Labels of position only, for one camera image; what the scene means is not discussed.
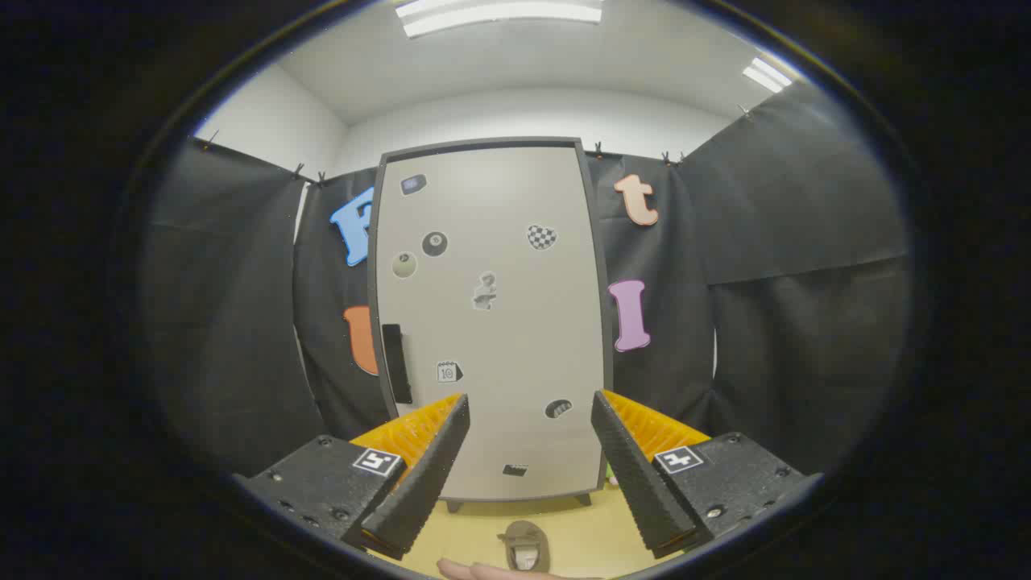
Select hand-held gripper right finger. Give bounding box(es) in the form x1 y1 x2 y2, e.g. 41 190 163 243
590 390 824 560

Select brown fuzzy shoe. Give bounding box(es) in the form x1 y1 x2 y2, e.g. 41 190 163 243
497 520 552 574

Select small ceiling light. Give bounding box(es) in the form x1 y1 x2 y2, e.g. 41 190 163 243
741 56 795 94

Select long ceiling light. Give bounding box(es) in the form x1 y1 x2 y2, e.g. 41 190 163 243
395 0 604 39

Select light grey shoe cabinet door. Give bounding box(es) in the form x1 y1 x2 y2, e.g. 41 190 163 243
375 145 607 502

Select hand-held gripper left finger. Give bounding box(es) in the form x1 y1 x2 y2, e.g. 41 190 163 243
232 392 471 562

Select dark grey shoe cabinet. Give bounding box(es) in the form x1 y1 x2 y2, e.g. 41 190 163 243
367 137 615 513

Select black backdrop cloth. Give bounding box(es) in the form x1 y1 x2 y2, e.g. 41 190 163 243
141 81 911 484

